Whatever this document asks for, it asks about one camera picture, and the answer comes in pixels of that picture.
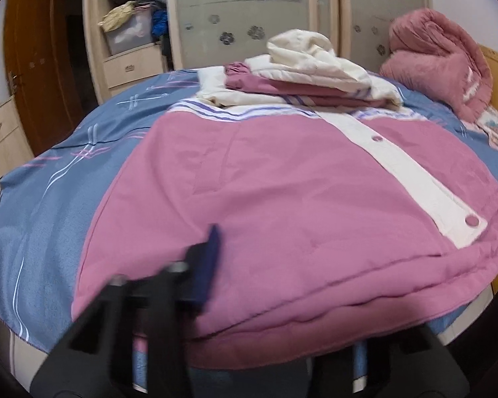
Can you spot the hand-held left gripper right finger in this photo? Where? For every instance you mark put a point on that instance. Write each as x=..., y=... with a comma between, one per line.
x=419, y=365

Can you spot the blue cloth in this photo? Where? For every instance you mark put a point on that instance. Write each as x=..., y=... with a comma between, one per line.
x=159, y=25

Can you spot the blue plaid bed sheet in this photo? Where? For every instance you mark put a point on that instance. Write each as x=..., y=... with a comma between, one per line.
x=45, y=215

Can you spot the grey clothes pile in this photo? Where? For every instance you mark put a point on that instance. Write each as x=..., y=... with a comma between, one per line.
x=149, y=2

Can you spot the yellow cloth bag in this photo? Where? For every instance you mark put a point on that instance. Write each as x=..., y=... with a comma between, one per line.
x=116, y=16

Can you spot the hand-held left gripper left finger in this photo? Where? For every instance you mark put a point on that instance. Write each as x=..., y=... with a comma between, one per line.
x=205, y=269

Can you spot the beige bed frame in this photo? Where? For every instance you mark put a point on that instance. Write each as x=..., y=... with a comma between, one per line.
x=25, y=356

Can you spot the beige wardrobe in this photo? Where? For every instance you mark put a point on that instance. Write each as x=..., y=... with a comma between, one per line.
x=340, y=8

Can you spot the pink and white hooded jacket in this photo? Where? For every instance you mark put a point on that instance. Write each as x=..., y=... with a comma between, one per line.
x=294, y=199

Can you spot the pink rolled quilt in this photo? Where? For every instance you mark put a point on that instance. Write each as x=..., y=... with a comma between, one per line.
x=435, y=58

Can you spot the brown wooden door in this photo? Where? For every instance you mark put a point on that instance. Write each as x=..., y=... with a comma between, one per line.
x=41, y=70

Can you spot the beige side cabinet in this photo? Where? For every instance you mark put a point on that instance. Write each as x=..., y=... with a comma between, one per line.
x=4, y=153

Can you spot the clear plastic storage box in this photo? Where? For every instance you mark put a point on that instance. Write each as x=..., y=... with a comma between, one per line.
x=128, y=37

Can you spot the floral bed sheet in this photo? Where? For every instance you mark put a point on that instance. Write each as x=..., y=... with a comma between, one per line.
x=496, y=130

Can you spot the frosted flower-print sliding door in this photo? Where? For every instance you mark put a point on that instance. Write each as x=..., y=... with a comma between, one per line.
x=240, y=0
x=381, y=4

